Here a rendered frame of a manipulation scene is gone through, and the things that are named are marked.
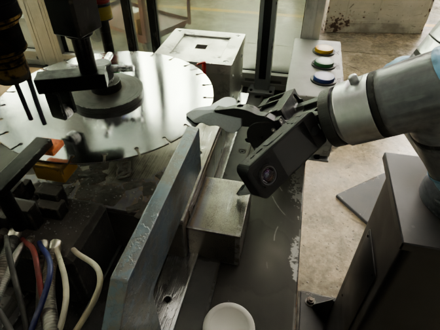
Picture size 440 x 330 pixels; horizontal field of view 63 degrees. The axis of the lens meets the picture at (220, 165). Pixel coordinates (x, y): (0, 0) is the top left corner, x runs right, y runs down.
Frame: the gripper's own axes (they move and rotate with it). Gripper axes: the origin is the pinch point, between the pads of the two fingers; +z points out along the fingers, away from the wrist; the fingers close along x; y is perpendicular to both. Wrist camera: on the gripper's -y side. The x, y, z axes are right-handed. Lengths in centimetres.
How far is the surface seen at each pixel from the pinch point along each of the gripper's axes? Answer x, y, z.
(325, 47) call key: -2.1, 44.1, -6.6
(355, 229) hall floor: -90, 79, 25
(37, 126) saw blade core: 16.9, -10.6, 14.1
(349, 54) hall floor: -70, 265, 55
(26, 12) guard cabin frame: 43, 33, 60
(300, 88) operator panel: -2.8, 25.4, -5.8
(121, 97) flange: 14.0, -0.5, 7.9
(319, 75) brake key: -3.4, 30.1, -8.4
